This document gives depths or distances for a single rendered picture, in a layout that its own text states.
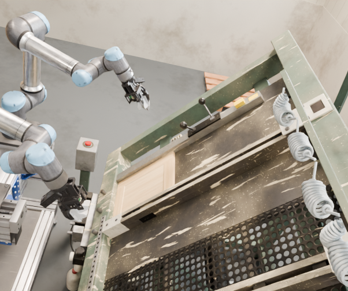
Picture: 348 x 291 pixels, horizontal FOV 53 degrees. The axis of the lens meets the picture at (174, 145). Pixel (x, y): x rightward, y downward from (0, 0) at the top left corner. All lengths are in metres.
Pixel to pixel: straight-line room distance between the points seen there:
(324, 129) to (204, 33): 3.98
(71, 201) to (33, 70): 0.93
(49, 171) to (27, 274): 1.42
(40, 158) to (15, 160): 0.11
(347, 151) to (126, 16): 4.23
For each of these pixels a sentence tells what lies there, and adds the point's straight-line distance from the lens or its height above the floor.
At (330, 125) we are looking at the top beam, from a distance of 1.29.
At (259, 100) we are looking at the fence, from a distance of 1.72.
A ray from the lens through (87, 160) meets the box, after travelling 2.24.
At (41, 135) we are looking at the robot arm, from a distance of 1.29.
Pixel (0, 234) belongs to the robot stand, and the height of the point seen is 0.88.
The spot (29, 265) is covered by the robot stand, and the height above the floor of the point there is 0.23.
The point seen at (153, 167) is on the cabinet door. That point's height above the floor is 1.11.
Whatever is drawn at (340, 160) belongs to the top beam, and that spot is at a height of 1.83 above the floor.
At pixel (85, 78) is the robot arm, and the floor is 1.60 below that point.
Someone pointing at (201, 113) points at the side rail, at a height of 1.32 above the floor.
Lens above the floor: 2.43
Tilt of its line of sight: 40 degrees down
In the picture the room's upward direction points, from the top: 17 degrees clockwise
